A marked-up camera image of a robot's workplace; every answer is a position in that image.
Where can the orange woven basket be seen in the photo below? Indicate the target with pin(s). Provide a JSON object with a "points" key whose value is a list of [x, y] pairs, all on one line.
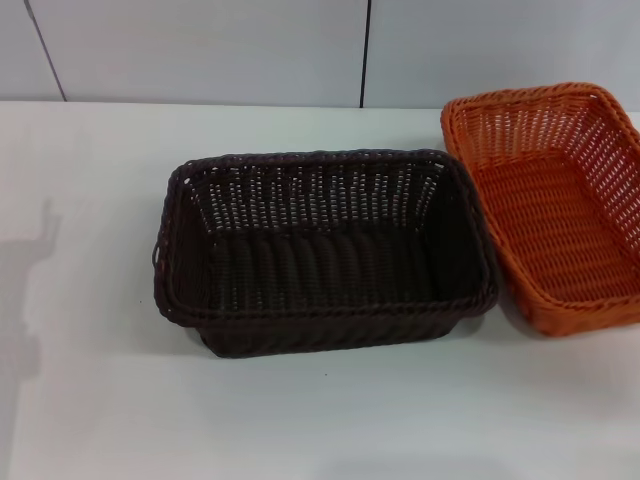
{"points": [[550, 225]]}

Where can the dark brown woven basket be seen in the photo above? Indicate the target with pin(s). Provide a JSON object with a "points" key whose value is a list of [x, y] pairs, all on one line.
{"points": [[325, 270]]}

